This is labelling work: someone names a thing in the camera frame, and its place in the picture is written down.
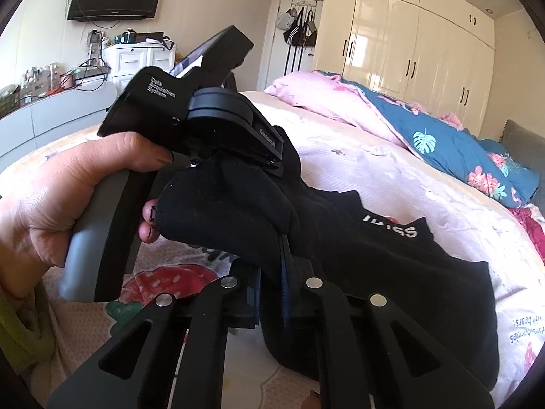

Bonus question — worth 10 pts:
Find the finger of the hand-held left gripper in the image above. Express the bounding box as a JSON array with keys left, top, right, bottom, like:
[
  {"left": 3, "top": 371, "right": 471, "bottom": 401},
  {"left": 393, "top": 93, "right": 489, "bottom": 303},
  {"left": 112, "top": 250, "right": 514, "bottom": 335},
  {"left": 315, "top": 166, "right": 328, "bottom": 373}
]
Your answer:
[{"left": 249, "top": 108, "right": 285, "bottom": 175}]

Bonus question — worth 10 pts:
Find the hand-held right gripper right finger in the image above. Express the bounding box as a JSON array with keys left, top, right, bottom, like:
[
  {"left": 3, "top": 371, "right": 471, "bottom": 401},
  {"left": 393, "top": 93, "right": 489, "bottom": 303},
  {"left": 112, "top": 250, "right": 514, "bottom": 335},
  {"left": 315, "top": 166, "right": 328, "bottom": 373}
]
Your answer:
[{"left": 277, "top": 234, "right": 495, "bottom": 409}]

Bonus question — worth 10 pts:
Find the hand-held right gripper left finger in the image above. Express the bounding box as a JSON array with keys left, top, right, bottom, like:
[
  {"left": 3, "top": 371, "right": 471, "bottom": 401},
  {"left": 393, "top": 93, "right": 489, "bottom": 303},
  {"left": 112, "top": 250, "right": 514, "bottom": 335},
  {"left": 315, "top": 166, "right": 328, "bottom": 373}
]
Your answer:
[{"left": 47, "top": 262, "right": 262, "bottom": 409}]

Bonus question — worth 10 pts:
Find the black sock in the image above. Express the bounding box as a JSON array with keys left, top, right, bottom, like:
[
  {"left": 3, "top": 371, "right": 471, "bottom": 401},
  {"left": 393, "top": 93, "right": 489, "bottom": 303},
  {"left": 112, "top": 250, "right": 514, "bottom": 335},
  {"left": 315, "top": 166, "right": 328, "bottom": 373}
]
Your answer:
[{"left": 158, "top": 125, "right": 500, "bottom": 401}]

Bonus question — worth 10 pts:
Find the person's left hand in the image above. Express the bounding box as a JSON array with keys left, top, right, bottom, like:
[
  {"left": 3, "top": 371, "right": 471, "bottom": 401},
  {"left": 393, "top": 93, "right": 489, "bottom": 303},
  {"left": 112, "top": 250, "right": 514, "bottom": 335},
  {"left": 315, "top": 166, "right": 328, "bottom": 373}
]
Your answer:
[{"left": 0, "top": 131, "right": 175, "bottom": 300}]

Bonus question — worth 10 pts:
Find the bed with beige cover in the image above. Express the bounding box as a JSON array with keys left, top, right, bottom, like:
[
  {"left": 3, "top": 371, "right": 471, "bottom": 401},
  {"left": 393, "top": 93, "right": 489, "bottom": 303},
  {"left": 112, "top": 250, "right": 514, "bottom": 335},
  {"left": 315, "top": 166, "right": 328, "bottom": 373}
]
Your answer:
[{"left": 0, "top": 89, "right": 545, "bottom": 409}]

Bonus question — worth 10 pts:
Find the white drawer chest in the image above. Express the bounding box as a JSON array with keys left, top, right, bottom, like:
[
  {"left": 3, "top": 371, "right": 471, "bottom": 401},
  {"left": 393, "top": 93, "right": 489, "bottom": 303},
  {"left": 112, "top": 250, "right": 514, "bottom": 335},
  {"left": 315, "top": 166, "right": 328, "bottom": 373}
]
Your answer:
[{"left": 102, "top": 43, "right": 177, "bottom": 90}]

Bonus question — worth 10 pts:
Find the clutter on drawer chest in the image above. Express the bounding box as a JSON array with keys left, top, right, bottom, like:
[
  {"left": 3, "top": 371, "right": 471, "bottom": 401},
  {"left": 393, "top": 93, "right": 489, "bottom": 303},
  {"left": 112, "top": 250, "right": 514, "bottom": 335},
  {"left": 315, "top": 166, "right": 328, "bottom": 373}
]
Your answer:
[{"left": 87, "top": 29, "right": 176, "bottom": 50}]

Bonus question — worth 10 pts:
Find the pink quilt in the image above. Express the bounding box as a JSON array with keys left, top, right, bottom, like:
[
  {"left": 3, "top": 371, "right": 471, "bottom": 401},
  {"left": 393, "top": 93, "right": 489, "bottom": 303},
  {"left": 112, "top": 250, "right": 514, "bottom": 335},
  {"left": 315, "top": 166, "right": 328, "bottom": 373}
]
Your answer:
[{"left": 264, "top": 70, "right": 409, "bottom": 146}]

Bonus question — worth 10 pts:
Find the white door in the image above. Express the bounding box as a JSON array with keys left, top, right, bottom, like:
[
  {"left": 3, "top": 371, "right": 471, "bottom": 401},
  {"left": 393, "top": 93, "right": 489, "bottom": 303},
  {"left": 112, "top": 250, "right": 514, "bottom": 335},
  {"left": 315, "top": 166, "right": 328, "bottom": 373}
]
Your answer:
[{"left": 260, "top": 0, "right": 324, "bottom": 92}]

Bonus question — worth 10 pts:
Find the black hanging bag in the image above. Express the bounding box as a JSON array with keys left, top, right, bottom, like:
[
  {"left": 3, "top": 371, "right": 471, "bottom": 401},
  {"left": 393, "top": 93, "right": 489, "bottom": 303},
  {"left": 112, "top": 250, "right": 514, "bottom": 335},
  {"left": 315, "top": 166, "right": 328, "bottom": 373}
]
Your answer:
[{"left": 284, "top": 6, "right": 319, "bottom": 48}]

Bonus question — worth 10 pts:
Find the clutter on grey desk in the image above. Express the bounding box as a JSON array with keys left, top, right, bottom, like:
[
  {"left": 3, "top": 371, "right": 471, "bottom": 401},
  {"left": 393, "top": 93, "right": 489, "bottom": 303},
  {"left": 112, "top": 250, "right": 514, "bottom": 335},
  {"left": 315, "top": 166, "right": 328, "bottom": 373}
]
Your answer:
[{"left": 0, "top": 62, "right": 111, "bottom": 111}]

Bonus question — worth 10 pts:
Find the pink strawberry printed sheet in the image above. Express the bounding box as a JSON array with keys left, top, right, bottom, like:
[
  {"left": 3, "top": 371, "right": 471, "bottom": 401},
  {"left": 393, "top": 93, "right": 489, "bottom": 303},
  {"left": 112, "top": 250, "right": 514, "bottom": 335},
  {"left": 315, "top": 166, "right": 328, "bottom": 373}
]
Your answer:
[{"left": 0, "top": 128, "right": 545, "bottom": 409}]

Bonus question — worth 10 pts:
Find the cream glossy wardrobe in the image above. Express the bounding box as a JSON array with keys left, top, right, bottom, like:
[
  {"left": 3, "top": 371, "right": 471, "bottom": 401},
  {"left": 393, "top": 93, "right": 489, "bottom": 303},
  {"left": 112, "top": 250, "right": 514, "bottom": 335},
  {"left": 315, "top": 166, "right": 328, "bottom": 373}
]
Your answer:
[{"left": 258, "top": 0, "right": 497, "bottom": 124}]

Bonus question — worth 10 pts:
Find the blue floral quilt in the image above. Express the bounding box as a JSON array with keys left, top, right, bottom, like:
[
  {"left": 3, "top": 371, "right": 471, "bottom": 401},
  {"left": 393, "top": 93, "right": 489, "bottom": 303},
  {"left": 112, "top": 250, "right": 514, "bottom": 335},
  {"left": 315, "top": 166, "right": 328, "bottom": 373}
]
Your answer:
[{"left": 362, "top": 89, "right": 541, "bottom": 209}]

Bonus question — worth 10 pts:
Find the red and pink blanket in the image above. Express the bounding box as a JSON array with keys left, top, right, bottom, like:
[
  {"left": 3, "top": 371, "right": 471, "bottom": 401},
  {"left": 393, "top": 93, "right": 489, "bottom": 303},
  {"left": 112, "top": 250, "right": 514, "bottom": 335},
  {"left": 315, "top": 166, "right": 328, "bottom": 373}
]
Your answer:
[{"left": 509, "top": 203, "right": 545, "bottom": 260}]

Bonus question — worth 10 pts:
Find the grey padded headboard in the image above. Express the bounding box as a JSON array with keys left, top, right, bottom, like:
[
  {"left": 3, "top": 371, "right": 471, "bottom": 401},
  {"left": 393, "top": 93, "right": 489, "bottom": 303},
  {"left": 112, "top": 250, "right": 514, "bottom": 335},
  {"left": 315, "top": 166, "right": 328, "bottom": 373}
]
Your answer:
[{"left": 498, "top": 119, "right": 545, "bottom": 205}]

